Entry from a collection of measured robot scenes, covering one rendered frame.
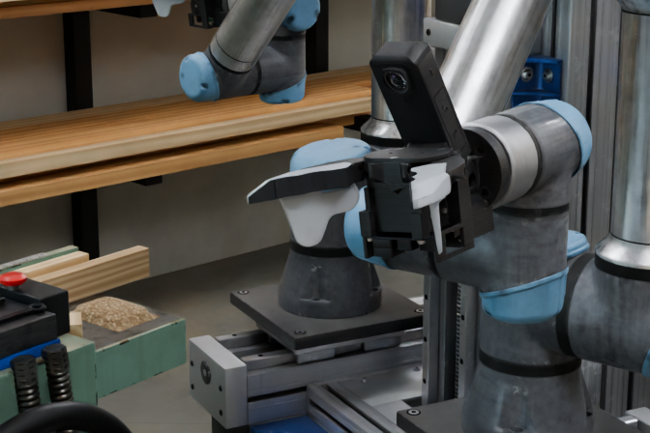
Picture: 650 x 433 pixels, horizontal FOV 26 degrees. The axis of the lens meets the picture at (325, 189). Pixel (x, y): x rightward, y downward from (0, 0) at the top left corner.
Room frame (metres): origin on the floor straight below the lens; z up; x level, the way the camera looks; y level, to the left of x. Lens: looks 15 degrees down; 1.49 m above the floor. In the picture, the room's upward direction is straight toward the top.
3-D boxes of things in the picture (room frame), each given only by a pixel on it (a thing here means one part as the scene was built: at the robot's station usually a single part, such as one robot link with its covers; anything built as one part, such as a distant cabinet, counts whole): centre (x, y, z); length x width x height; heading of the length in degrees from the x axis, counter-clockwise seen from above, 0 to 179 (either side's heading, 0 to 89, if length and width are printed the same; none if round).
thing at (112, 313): (1.65, 0.26, 0.91); 0.10 x 0.07 x 0.02; 51
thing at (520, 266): (1.22, -0.17, 1.12); 0.11 x 0.08 x 0.11; 53
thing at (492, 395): (1.50, -0.23, 0.87); 0.15 x 0.15 x 0.10
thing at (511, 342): (1.50, -0.24, 0.98); 0.13 x 0.12 x 0.14; 53
